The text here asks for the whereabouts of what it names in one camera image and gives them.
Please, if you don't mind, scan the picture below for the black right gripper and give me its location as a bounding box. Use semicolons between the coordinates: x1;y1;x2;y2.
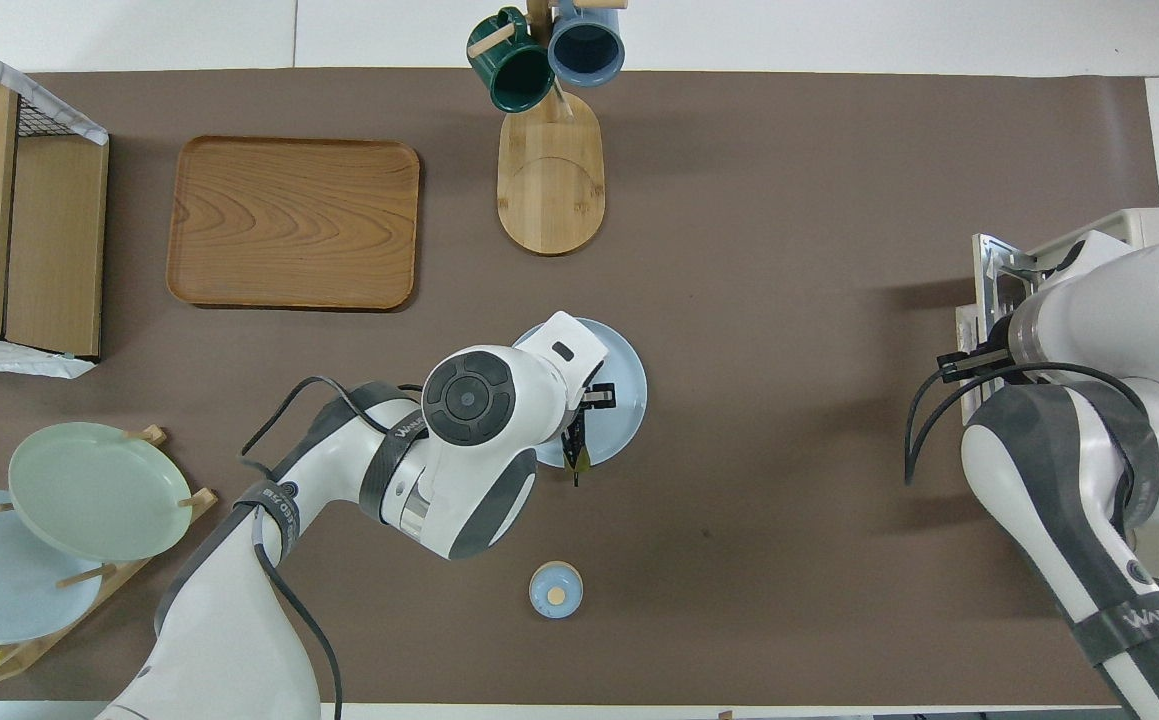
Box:
937;345;1012;387

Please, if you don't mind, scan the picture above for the light blue ribbed plate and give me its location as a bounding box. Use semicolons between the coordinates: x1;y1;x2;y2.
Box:
514;318;648;469

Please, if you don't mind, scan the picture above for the dark purple eggplant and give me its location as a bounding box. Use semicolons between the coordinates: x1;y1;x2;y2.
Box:
561;405;595;488

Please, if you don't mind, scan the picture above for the glass oven door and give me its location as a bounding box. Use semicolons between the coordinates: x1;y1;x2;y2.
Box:
957;233;1040;401

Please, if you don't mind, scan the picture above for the beige toaster oven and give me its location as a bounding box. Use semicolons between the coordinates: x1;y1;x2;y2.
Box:
957;208;1159;581

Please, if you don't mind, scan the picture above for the brown table mat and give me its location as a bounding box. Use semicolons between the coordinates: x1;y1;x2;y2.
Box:
0;68;1159;706

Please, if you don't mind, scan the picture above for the wooden mug rack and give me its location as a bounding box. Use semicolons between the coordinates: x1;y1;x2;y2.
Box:
497;0;628;256

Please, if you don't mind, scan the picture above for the dark green mug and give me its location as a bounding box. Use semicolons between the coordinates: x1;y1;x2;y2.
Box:
467;8;555;113

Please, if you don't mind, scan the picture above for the blue grey mug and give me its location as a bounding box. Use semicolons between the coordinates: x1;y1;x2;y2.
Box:
547;0;626;87

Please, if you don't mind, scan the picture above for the rectangular wooden tray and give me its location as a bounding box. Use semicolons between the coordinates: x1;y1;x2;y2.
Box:
166;135;421;312

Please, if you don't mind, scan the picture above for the wooden plate rack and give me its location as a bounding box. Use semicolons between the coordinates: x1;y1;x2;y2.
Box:
0;425;219;686

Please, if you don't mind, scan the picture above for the pale green plate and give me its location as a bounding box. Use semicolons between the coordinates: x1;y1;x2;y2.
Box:
8;422;193;562

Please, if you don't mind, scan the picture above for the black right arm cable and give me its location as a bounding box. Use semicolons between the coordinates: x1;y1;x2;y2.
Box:
904;362;1155;521

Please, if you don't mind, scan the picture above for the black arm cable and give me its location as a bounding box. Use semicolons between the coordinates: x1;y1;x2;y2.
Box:
904;362;1155;521
241;376;425;720

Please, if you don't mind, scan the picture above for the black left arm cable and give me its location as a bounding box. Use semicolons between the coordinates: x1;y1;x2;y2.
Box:
241;376;425;720

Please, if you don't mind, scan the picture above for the wooden shelf with wire mesh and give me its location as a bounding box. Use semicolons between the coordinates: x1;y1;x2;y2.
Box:
0;25;110;379

